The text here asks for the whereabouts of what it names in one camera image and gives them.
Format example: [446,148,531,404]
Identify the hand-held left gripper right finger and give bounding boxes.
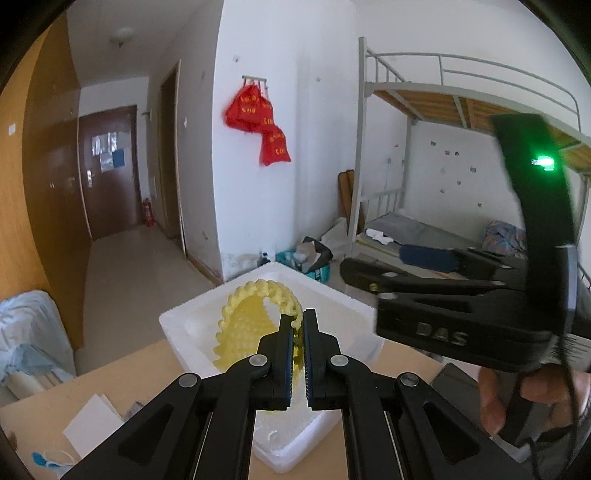
[302,308,532,480]

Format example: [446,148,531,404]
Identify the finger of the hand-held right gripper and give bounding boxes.
[399,244,527,283]
[341,257,522,301]

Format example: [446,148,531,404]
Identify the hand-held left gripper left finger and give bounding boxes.
[60,310,296,480]

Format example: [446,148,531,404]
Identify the white foam box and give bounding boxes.
[159,262,386,472]

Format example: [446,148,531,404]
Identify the yellow foam net sleeve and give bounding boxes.
[213,279,308,402]

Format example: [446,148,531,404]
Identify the person's right hand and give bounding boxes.
[478,364,591,437]

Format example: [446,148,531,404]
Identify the grey mattress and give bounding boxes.
[365,212,485,259]

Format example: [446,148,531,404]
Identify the teal cardboard box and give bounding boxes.
[276,248,333,283]

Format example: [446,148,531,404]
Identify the printed quilt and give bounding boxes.
[482,220,530,259]

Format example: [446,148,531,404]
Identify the leaning wooden boards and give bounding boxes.
[338,170,365,232]

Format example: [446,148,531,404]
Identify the white metal bunk bed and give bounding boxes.
[348,37,591,296]

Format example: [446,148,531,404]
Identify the red fabric bag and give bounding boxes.
[225,83,274,134]
[259,124,292,167]

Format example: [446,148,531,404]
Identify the white paper sheet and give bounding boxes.
[62,393,126,460]

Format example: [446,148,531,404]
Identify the dark brown door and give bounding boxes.
[78,105,145,241]

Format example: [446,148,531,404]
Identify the blue face mask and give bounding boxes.
[30,449,75,470]

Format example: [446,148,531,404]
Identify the light blue cloth bundle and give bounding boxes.
[0,290,77,398]

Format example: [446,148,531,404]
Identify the silver sheet on door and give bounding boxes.
[93,132,119,156]

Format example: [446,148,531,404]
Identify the wooden wardrobe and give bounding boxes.
[0,16,93,352]

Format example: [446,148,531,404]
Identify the brown side doorway frame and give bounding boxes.
[159,60,188,257]

